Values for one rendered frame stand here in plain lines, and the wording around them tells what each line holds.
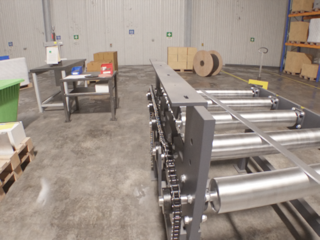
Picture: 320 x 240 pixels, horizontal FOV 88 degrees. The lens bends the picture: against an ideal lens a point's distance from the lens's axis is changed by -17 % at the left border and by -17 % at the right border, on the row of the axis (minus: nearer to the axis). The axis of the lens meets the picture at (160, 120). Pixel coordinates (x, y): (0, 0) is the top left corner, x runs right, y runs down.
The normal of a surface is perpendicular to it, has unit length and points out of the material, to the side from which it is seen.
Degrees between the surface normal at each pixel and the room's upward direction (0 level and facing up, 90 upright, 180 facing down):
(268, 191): 54
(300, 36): 90
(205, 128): 90
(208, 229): 0
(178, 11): 90
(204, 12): 90
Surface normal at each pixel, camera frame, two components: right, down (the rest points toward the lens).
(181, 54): 0.02, 0.39
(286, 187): 0.07, -0.24
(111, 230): 0.00, -0.92
